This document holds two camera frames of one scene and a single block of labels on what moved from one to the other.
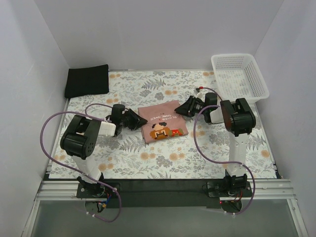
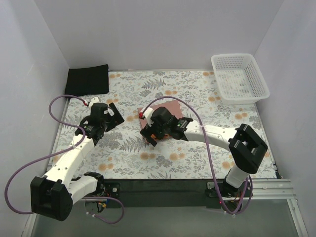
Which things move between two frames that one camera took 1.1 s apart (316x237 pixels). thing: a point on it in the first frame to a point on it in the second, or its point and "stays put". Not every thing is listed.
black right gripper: (190, 106) to (150, 137)
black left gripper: (130, 119) to (114, 114)
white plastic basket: (237, 76) stays put
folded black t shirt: (87, 80) stays put
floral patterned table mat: (161, 125) stays put
